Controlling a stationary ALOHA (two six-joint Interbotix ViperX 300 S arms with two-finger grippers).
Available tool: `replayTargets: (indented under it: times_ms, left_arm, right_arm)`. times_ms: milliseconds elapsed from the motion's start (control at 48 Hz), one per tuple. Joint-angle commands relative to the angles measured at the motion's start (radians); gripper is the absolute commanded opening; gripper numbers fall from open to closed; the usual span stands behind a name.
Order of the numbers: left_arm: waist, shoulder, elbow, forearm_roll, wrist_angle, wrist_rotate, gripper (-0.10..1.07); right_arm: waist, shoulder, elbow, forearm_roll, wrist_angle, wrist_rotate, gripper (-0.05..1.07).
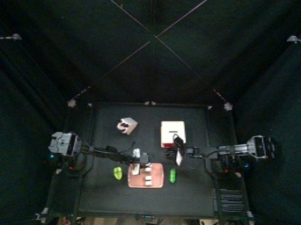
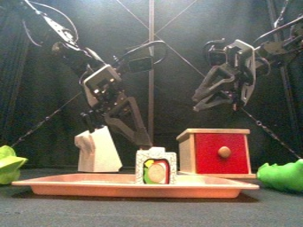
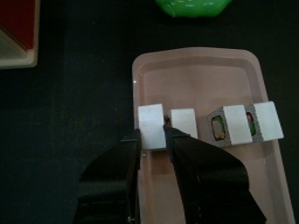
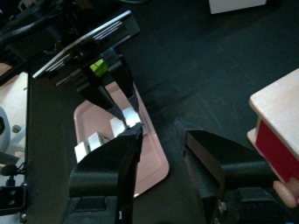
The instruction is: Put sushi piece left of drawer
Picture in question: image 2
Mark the toy sushi roll piece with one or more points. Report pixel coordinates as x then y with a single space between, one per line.
157 167

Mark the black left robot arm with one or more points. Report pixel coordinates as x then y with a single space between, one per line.
75 57

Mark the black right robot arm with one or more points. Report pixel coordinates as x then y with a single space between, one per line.
279 44

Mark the wooden box with red drawer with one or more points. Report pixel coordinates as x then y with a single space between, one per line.
219 153

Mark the white toy knife block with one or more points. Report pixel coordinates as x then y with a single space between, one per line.
99 152

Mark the pink plastic tray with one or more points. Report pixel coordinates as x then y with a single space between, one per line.
118 186

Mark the dark green toy vegetable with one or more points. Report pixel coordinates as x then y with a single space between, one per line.
282 176

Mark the light green toy lettuce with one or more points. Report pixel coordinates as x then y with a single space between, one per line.
10 165

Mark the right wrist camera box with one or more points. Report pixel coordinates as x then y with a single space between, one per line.
217 54

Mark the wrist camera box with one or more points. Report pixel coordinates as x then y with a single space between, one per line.
217 54
141 64

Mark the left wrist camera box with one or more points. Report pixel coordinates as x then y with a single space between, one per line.
141 64

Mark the vertical metal frame pole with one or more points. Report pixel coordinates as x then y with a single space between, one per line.
151 29

